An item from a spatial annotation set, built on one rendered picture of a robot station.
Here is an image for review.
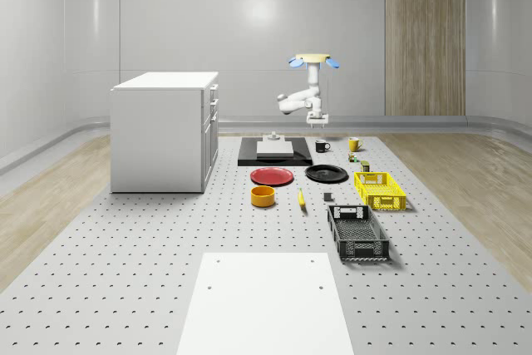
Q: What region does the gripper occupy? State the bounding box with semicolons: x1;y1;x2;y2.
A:
306;112;330;130

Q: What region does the black plate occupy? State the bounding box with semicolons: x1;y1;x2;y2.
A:
304;164;349;184

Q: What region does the drone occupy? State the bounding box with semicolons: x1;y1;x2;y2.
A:
288;52;341;70

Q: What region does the red plate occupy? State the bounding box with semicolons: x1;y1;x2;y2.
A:
249;166;295;187

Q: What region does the yellow bowl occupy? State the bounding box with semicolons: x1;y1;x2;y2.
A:
250;185;276;209

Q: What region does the yellow basket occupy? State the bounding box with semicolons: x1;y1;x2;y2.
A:
353;171;408;211

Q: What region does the dark grey basket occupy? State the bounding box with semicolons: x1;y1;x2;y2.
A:
326;204;392;264

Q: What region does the white cabinet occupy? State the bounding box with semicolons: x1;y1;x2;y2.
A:
110;71;220;195

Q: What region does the white board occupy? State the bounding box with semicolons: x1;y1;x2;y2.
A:
176;252;356;355

